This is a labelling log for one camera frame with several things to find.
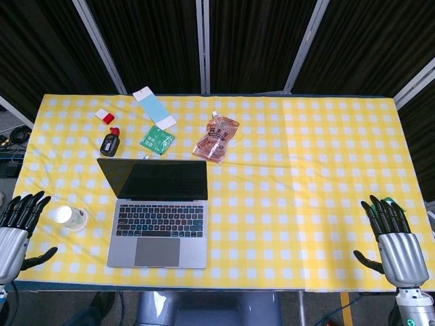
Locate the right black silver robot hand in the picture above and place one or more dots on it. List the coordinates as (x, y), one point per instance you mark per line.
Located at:
(401, 254)

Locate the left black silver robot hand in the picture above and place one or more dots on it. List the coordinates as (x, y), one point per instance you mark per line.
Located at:
(13, 244)

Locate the silver laptop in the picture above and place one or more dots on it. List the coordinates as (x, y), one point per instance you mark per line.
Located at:
(159, 237)

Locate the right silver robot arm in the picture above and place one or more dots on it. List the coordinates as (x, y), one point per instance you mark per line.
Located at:
(414, 305)

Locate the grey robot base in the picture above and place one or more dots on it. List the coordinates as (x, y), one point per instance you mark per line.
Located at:
(210, 309)

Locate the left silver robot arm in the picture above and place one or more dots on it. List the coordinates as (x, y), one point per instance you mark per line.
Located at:
(2, 292)

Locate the green sponge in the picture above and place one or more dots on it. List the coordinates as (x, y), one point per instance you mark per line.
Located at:
(397, 205)

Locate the white paper cup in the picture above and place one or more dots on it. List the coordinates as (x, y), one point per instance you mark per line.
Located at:
(69, 217)

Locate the black device box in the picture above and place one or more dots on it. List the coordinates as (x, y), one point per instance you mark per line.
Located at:
(8, 168)

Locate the black folding screen panel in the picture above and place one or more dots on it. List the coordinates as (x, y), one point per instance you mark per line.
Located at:
(258, 44)
(40, 51)
(421, 136)
(153, 44)
(367, 40)

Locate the black bottle red cap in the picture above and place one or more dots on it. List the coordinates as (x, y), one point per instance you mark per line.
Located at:
(109, 144)

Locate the yellow white checkered tablecloth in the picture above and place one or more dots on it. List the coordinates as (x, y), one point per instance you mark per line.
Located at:
(272, 203)

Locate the red white small box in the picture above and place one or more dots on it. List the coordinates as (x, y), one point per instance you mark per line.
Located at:
(105, 116)

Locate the green sachet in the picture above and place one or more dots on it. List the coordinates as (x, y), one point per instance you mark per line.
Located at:
(156, 139)

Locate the light blue white card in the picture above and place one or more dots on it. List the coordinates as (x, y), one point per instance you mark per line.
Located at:
(154, 108)

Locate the orange spout pouch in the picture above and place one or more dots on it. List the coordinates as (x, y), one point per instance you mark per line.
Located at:
(214, 139)

